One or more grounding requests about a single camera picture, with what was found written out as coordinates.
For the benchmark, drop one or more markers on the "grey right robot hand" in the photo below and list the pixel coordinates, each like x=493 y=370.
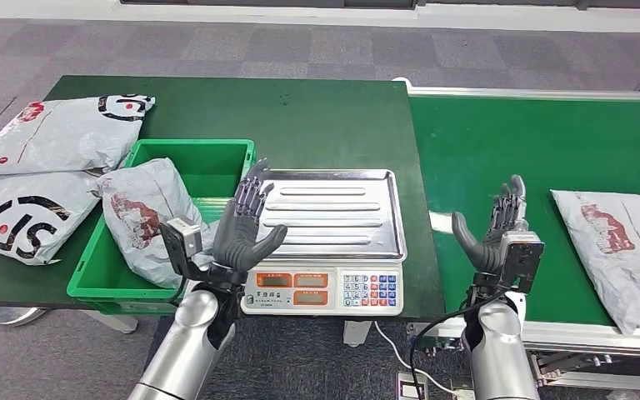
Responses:
x=485 y=254

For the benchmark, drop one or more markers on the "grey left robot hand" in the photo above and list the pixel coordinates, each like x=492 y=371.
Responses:
x=237 y=243

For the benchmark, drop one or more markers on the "grey parcel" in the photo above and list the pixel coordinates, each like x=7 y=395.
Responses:
x=618 y=248
x=143 y=221

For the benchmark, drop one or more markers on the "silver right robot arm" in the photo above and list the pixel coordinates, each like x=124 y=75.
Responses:
x=499 y=353

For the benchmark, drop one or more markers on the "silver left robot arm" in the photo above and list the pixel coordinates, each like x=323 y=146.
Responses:
x=187 y=348

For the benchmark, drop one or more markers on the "green conveyor belt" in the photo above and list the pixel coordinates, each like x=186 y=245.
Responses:
x=518 y=143

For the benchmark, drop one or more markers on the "flat grey parcel, red print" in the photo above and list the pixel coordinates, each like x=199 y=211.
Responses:
x=618 y=248

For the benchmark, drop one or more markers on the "white parcel, small black logo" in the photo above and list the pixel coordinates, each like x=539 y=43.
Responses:
x=66 y=132

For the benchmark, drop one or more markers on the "white parcel, large black logo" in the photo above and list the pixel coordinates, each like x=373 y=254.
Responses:
x=33 y=210

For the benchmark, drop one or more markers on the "electronic scale with steel tray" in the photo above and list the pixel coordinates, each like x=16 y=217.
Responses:
x=331 y=221

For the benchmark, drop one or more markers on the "dark green table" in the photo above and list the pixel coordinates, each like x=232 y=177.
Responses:
x=298 y=121

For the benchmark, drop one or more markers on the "green plastic crate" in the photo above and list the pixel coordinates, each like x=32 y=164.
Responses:
x=104 y=276

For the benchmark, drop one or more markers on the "white floor socket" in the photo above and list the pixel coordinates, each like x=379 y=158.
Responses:
x=465 y=393

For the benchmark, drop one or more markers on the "white table leg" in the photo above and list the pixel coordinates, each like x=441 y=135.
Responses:
x=113 y=321
x=356 y=331

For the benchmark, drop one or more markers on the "round silver table foot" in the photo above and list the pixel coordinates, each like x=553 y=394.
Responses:
x=11 y=314

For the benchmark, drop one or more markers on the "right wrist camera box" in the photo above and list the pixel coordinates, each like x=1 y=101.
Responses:
x=521 y=259

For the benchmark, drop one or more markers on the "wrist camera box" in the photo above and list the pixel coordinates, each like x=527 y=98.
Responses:
x=521 y=259
x=184 y=237

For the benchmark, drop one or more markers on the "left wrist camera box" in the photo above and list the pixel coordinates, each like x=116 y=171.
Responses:
x=184 y=237

